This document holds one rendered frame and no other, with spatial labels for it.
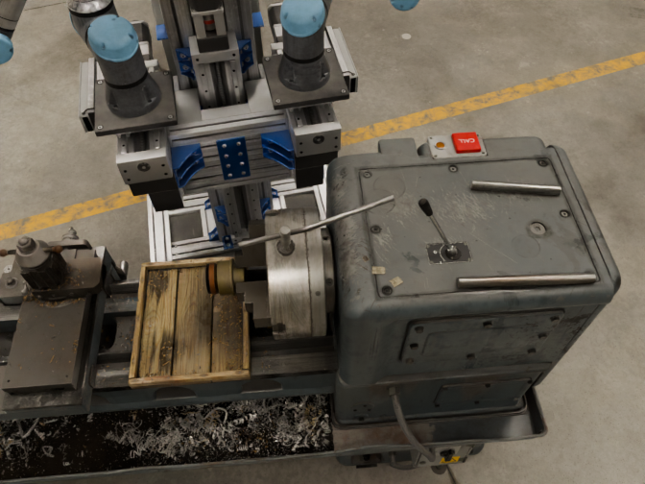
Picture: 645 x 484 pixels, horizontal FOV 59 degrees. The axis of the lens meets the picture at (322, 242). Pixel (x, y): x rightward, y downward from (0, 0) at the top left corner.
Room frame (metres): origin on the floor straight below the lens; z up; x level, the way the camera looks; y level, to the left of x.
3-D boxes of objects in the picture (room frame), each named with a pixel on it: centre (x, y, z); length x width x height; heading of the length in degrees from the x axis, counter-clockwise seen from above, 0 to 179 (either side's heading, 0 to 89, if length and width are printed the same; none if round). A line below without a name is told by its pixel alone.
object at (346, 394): (0.80, -0.32, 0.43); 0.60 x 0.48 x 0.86; 95
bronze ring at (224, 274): (0.73, 0.23, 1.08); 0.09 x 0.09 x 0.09; 5
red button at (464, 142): (1.01, -0.35, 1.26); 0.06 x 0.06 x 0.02; 5
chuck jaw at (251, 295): (0.65, 0.14, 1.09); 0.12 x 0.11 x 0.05; 5
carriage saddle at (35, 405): (0.69, 0.74, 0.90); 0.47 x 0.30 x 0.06; 5
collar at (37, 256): (0.77, 0.70, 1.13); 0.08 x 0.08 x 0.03
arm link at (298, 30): (1.39, 0.05, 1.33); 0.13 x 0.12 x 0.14; 171
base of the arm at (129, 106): (1.27, 0.54, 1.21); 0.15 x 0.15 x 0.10
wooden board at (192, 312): (0.72, 0.35, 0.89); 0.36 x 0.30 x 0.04; 5
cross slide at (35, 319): (0.71, 0.69, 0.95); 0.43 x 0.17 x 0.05; 5
